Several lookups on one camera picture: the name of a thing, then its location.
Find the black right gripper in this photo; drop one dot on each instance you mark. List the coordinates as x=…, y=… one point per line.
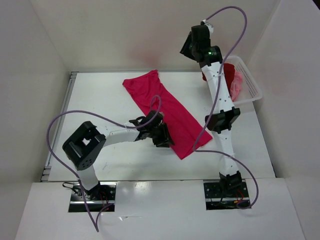
x=184, y=49

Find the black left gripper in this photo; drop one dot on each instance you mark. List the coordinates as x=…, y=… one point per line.
x=165, y=138

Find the dark red t shirt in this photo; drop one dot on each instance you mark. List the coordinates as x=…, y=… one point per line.
x=229, y=74

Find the magenta pink t shirt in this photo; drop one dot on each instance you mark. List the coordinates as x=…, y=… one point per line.
x=148, y=93

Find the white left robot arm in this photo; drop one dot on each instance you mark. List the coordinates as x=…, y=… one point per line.
x=84, y=145

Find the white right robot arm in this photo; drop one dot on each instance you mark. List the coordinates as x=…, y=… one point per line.
x=220, y=120

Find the light pink t shirt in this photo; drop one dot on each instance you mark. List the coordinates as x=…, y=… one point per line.
x=236, y=86

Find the white plastic basket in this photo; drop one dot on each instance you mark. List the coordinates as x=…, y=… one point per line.
x=250, y=89

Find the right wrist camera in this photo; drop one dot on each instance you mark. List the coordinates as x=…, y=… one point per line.
x=208, y=25

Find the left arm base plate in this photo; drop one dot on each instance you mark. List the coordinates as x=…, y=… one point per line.
x=96, y=201

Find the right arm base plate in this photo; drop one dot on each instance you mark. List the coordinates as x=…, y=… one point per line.
x=215, y=199

